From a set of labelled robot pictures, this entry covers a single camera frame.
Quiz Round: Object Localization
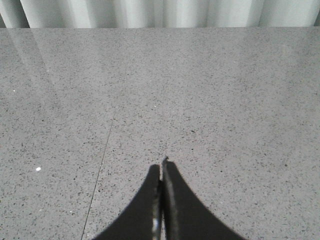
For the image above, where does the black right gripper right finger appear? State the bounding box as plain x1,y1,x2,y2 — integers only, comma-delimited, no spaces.
162,157,243,240

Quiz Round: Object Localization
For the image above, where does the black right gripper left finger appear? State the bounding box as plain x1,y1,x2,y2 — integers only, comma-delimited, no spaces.
95,164,162,240

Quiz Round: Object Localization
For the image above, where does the pale green curtain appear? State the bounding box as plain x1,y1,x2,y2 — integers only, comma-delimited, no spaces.
0,0,320,29

